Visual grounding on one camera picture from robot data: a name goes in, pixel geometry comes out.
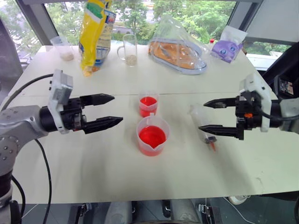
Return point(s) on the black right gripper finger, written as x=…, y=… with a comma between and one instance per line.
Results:
x=219, y=102
x=222, y=131

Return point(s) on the clear plastic syringe orange tip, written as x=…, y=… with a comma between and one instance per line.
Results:
x=201, y=121

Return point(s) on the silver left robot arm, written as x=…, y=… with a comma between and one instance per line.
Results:
x=16, y=126

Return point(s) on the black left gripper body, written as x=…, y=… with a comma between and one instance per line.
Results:
x=72, y=114

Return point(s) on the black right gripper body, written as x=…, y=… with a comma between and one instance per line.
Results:
x=248, y=114

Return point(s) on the small clear cup white grains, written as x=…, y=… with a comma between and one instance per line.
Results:
x=63, y=49

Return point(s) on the clear bag of orange food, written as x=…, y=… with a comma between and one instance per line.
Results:
x=177, y=53

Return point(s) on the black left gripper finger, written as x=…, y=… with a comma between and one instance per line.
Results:
x=98, y=99
x=102, y=123

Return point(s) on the large beaker red liquid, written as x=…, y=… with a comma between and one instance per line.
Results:
x=153, y=137

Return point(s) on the small bottle red cap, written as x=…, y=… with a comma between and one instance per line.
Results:
x=211, y=41

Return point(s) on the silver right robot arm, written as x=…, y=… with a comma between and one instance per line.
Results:
x=286, y=112

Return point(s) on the purple and white pouch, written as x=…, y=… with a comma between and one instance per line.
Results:
x=227, y=46

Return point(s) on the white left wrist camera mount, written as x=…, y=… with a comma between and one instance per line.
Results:
x=58, y=93

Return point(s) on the yellow snack bag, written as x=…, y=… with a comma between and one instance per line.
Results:
x=95, y=35

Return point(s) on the small cup red liquid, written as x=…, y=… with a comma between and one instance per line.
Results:
x=148, y=105

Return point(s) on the clear glass mug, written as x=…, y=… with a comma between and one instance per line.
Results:
x=128, y=50

